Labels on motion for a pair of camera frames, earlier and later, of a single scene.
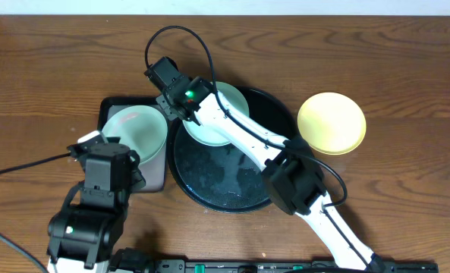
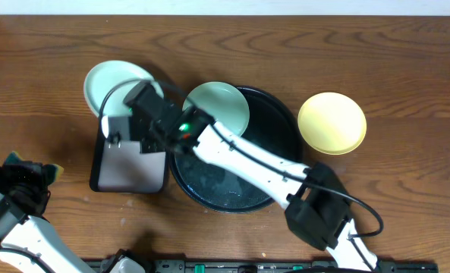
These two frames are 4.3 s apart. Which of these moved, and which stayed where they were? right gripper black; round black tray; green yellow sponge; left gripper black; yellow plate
Moved: right gripper black; left gripper black; green yellow sponge
Stayed: yellow plate; round black tray
